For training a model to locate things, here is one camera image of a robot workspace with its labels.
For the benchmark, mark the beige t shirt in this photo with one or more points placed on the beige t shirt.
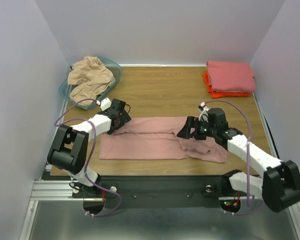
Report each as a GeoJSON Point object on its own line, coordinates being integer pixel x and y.
{"type": "Point", "coordinates": [90, 78]}

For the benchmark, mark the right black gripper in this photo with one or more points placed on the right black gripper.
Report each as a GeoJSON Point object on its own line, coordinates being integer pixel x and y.
{"type": "Point", "coordinates": [195, 127]}

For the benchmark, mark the folded orange t shirt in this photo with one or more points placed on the folded orange t shirt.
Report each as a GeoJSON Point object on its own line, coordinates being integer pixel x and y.
{"type": "Point", "coordinates": [217, 94]}

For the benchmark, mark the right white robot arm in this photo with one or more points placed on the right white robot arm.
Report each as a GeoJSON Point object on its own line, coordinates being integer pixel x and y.
{"type": "Point", "coordinates": [277, 183]}

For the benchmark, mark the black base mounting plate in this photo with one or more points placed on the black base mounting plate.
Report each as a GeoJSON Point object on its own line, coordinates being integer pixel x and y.
{"type": "Point", "coordinates": [157, 192]}

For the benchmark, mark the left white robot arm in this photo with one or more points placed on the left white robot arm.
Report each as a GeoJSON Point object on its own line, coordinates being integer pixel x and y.
{"type": "Point", "coordinates": [73, 146]}

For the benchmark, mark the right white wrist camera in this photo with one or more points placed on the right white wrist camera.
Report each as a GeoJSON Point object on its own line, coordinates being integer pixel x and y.
{"type": "Point", "coordinates": [203, 109]}

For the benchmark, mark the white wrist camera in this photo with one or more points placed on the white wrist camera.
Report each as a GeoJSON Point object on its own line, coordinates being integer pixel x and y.
{"type": "Point", "coordinates": [104, 104]}
{"type": "Point", "coordinates": [203, 109]}

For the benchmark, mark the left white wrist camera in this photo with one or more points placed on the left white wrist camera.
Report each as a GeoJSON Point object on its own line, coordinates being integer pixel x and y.
{"type": "Point", "coordinates": [104, 104]}

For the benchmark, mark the folded salmon pink t shirt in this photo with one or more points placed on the folded salmon pink t shirt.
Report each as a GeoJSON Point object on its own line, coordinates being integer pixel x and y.
{"type": "Point", "coordinates": [227, 76]}

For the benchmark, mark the aluminium frame rail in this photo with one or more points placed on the aluminium frame rail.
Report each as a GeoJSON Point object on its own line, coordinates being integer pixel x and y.
{"type": "Point", "coordinates": [158, 92]}

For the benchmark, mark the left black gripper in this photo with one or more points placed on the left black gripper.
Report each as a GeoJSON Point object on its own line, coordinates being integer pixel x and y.
{"type": "Point", "coordinates": [120, 119]}

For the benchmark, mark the teal plastic basket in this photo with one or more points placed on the teal plastic basket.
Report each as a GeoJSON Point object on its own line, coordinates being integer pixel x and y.
{"type": "Point", "coordinates": [65, 89]}

